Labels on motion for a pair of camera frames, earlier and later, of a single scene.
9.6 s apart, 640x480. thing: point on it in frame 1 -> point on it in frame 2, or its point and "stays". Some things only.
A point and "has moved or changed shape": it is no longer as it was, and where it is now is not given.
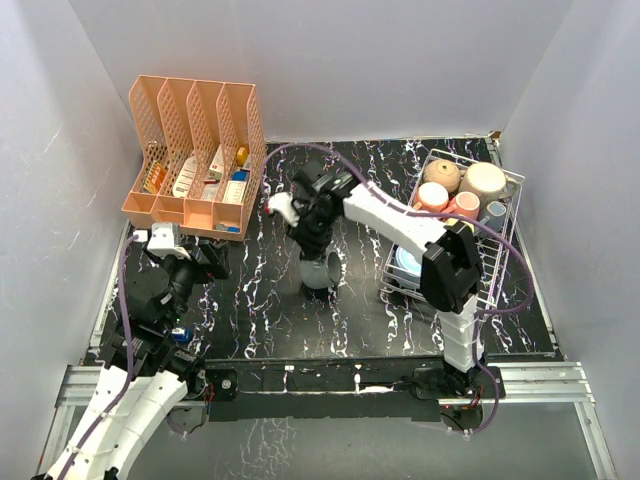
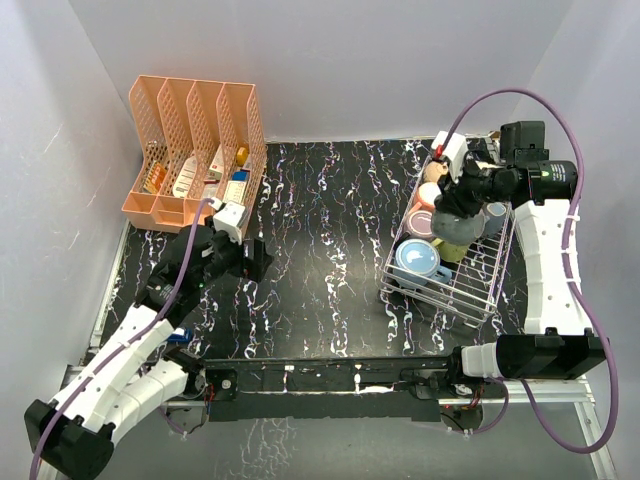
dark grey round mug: (320, 273) has moved or changed shape
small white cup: (495, 215) stays
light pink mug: (433, 197) stays
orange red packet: (155, 178) stays
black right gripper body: (313, 228) -> (474, 187)
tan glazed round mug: (444, 172) stays
